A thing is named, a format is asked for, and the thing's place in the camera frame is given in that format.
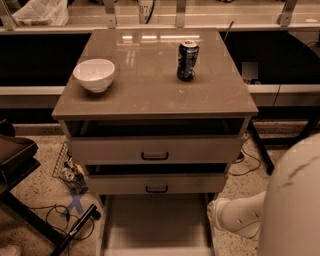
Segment dark office chair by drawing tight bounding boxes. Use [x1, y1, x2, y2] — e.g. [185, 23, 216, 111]
[0, 119, 101, 256]

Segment white ceramic bowl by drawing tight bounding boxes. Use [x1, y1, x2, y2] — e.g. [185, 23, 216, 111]
[73, 59, 115, 93]

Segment black floor cable left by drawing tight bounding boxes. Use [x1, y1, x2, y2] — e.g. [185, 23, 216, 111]
[28, 203, 96, 256]

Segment black floor cable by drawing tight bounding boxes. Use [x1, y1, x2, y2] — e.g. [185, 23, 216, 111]
[28, 203, 96, 256]
[228, 134, 263, 177]

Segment wire mesh basket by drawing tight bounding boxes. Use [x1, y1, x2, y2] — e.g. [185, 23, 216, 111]
[52, 143, 88, 194]

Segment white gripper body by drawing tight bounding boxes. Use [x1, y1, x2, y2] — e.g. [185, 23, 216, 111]
[207, 198, 229, 230]

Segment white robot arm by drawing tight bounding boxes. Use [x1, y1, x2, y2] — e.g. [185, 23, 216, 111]
[207, 134, 320, 256]

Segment black table leg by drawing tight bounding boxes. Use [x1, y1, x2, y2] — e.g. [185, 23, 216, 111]
[248, 121, 274, 175]

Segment dark blue soda can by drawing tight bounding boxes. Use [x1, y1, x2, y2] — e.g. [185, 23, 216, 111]
[177, 39, 199, 81]

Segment white plastic bag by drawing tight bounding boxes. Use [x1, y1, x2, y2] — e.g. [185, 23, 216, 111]
[13, 0, 69, 26]

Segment black floor cable right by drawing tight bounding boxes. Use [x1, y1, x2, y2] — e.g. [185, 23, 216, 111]
[228, 134, 263, 177]

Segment grey drawer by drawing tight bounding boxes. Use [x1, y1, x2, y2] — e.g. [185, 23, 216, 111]
[66, 136, 244, 165]
[85, 174, 226, 195]
[96, 194, 218, 256]

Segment grey drawer cabinet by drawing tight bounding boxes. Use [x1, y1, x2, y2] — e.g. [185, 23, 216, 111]
[51, 27, 259, 208]

